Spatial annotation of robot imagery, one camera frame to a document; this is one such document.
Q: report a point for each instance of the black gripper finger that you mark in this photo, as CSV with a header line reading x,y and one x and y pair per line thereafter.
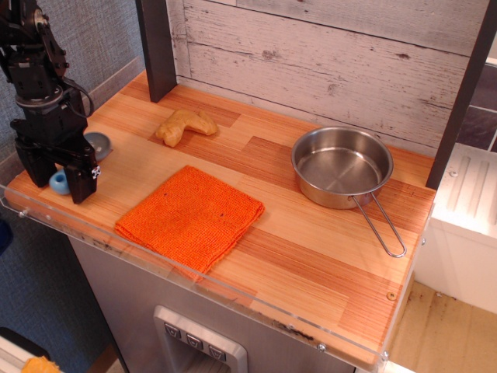
x,y
82,182
37,166

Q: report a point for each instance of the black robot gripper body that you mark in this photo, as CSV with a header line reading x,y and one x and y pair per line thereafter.
x,y
59,131

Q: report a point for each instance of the blue handled grey spoon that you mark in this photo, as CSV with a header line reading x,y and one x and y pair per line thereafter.
x,y
102,146

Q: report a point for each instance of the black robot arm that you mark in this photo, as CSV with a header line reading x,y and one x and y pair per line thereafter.
x,y
33,61

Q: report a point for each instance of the orange knitted rag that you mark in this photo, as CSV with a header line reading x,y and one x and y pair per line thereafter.
x,y
193,218

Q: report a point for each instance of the clear acrylic front guard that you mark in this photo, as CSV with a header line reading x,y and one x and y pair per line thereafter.
x,y
74,225

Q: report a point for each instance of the yellow toy dough piece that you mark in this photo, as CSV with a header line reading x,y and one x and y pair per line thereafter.
x,y
171,130

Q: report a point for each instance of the grey toy fridge cabinet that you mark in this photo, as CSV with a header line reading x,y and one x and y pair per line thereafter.
x,y
129,288

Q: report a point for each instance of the yellow object bottom left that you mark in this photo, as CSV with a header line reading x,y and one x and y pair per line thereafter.
x,y
40,365

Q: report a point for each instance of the silver dispenser button panel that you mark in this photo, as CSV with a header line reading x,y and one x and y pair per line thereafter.
x,y
187,346

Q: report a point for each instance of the dark grey left post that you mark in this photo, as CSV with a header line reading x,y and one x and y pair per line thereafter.
x,y
157,47

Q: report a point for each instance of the dark grey post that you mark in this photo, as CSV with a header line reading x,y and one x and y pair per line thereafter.
x,y
469,84
157,47

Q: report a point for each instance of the steel pan with wire handle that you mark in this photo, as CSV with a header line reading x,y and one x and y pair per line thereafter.
x,y
342,168

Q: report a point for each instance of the dark grey right post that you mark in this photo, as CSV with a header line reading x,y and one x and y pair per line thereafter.
x,y
469,84

